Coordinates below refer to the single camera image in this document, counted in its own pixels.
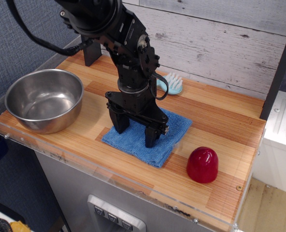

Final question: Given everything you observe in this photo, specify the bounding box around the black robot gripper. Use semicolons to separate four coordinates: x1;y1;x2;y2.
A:
105;81;169;148

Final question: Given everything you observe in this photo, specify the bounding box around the blue cloth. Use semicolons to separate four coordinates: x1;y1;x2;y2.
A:
101;109;192;168

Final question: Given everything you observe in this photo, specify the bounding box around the light blue dish brush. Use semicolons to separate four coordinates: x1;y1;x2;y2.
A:
157;72;183;95

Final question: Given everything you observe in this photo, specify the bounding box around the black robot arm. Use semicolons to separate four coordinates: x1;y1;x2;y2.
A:
59;0;168;148

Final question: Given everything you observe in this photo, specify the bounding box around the red plastic dome cup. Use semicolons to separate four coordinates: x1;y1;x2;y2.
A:
186;146;219;184

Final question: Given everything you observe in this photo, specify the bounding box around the silver button control panel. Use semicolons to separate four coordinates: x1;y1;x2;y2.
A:
87;194;147;232

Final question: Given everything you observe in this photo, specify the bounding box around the stainless steel bowl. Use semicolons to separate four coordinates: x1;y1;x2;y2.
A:
4;69;84;134

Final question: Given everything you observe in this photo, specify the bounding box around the clear acrylic edge guard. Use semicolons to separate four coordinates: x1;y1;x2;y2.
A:
0;114;265;232

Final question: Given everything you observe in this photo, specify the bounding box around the white metal side cabinet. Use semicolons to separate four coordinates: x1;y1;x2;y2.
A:
253;91;286;192

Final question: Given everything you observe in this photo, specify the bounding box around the dark left frame post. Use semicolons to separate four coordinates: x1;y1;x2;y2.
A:
83;42;102;67

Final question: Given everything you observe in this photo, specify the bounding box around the dark frame post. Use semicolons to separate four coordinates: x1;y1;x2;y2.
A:
83;42;102;67
259;44;286;120

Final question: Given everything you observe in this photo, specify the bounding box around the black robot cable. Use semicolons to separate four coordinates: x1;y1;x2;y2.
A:
5;0;95;57

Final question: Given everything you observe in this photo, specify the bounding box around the dark right frame post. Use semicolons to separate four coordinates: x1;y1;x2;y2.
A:
259;44;286;120

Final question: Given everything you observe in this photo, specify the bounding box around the black yellow braided cable bundle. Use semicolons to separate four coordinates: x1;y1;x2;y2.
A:
0;216;31;232

